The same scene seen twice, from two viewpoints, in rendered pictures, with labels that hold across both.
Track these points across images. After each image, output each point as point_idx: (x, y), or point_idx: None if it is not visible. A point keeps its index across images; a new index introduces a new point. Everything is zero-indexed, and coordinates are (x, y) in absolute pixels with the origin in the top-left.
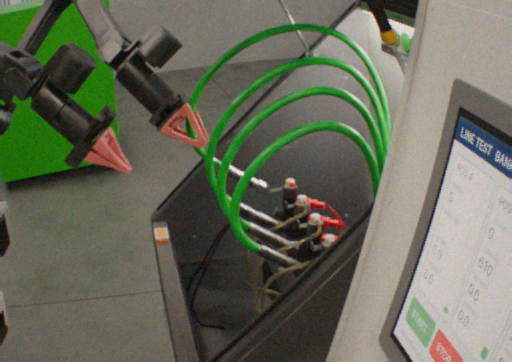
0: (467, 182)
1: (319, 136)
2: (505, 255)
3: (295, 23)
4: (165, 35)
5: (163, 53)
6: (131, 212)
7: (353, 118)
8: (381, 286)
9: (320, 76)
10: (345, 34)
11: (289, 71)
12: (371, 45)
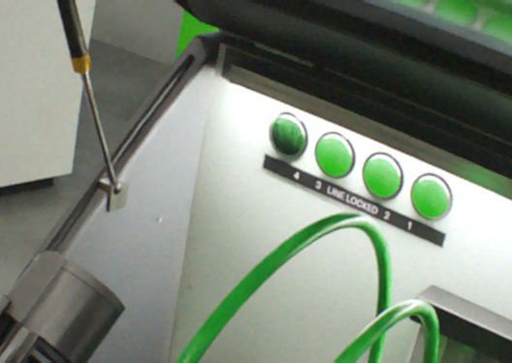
0: None
1: (107, 339)
2: None
3: (321, 220)
4: (107, 298)
5: (99, 341)
6: None
7: (157, 292)
8: None
9: (122, 227)
10: (173, 130)
11: (72, 226)
12: (217, 148)
